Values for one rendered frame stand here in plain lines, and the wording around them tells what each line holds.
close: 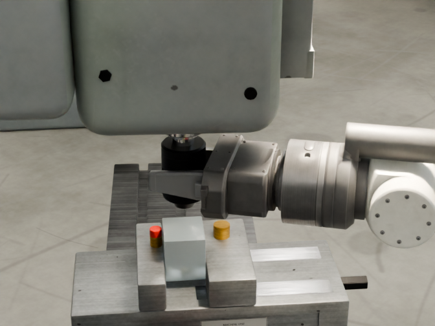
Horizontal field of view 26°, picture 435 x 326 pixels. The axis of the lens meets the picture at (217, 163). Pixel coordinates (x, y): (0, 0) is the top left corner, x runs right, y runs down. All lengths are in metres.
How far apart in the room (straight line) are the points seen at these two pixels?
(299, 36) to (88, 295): 0.47
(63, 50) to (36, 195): 2.75
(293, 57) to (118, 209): 0.68
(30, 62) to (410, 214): 0.38
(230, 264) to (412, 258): 2.03
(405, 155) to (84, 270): 0.51
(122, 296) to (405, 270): 2.00
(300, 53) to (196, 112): 0.13
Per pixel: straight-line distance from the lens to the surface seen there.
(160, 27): 0.83
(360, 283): 1.28
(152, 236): 1.22
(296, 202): 0.94
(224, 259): 1.21
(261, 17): 0.83
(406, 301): 2.98
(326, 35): 5.18
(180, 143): 0.97
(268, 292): 1.22
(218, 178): 0.94
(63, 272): 3.10
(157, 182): 0.98
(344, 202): 0.93
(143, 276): 1.18
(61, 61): 0.83
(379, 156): 0.94
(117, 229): 1.49
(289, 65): 0.94
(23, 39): 0.82
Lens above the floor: 1.69
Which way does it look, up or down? 27 degrees down
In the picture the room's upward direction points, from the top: straight up
